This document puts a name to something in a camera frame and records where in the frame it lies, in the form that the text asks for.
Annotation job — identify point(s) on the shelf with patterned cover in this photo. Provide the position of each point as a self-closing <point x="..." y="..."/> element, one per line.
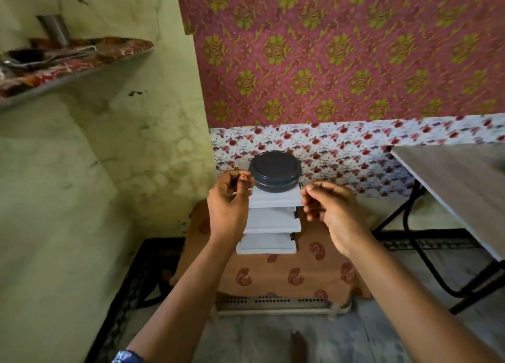
<point x="59" y="68"/>

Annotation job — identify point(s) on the white plastic stool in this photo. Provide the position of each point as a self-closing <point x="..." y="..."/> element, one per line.
<point x="276" y="305"/>

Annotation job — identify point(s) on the steel tumbler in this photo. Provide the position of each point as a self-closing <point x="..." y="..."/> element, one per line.
<point x="55" y="29"/>

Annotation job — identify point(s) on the person's right forearm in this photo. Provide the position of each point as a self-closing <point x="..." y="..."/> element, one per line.
<point x="410" y="307"/>

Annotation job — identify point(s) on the person's left thumb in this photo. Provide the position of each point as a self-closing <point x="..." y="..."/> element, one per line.
<point x="244" y="187"/>

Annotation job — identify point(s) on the wooden table top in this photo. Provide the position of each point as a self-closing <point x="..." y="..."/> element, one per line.
<point x="465" y="185"/>

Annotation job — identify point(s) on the orange paisley cloth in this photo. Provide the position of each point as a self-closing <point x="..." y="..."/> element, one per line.
<point x="284" y="276"/>

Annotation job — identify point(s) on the person's right thumb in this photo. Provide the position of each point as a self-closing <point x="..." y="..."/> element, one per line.
<point x="313" y="201"/>

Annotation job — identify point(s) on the pink patterned curtain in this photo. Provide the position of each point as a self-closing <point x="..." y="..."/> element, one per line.
<point x="339" y="50"/>

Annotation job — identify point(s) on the white floral cloth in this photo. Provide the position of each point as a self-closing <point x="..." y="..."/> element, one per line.
<point x="355" y="153"/>

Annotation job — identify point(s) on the person's foot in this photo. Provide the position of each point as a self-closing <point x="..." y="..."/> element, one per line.
<point x="299" y="349"/>

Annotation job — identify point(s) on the person's left forearm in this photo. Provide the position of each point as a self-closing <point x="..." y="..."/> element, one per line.
<point x="185" y="303"/>

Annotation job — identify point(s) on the person's right hand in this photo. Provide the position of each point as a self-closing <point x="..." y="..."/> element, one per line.
<point x="343" y="216"/>

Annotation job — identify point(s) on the black patterned floor mat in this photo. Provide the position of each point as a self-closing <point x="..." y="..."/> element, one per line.
<point x="130" y="295"/>

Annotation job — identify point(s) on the dark grey round tin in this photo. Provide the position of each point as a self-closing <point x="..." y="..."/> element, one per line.
<point x="275" y="171"/>

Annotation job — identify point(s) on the black metal table frame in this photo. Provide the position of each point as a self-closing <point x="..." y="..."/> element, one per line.
<point x="410" y="232"/>

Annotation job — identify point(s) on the person's left hand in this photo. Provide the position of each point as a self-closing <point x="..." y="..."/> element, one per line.
<point x="227" y="212"/>

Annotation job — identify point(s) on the blue sleeve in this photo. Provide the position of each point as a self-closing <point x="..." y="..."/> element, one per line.
<point x="127" y="357"/>

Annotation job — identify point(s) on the white box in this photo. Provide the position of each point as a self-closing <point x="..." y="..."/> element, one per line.
<point x="272" y="219"/>
<point x="266" y="243"/>
<point x="276" y="199"/>

